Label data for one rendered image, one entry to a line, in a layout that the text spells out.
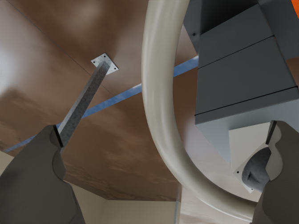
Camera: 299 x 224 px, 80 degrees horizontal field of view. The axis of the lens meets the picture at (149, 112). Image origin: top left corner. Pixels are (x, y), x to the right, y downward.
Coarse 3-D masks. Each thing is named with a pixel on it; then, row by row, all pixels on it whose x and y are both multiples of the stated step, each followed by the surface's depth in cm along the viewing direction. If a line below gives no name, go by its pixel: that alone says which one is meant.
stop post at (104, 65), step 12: (96, 60) 174; (108, 60) 171; (96, 72) 162; (108, 72) 183; (96, 84) 156; (84, 96) 143; (72, 108) 137; (84, 108) 140; (72, 120) 129; (60, 132) 121; (72, 132) 127
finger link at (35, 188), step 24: (48, 144) 9; (24, 168) 8; (48, 168) 8; (0, 192) 7; (24, 192) 7; (48, 192) 7; (72, 192) 7; (0, 216) 6; (24, 216) 6; (48, 216) 6; (72, 216) 6
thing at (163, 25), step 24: (168, 0) 12; (168, 24) 13; (144, 48) 15; (168, 48) 14; (144, 72) 16; (168, 72) 15; (144, 96) 17; (168, 96) 17; (168, 120) 18; (168, 144) 19; (192, 168) 22; (192, 192) 23; (216, 192) 24; (240, 216) 26
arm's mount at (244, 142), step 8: (240, 128) 78; (248, 128) 75; (256, 128) 73; (264, 128) 71; (232, 136) 78; (240, 136) 75; (248, 136) 73; (256, 136) 71; (264, 136) 69; (232, 144) 76; (240, 144) 73; (248, 144) 71; (256, 144) 69; (264, 144) 69; (232, 152) 73; (240, 152) 71; (248, 152) 69; (232, 160) 71; (240, 160) 70; (248, 160) 69; (232, 168) 70; (240, 168) 69; (240, 176) 72
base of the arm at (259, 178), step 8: (256, 152) 69; (264, 152) 68; (256, 160) 67; (264, 160) 66; (248, 168) 68; (256, 168) 67; (264, 168) 65; (248, 176) 69; (256, 176) 66; (264, 176) 65; (248, 184) 71; (256, 184) 67; (264, 184) 65
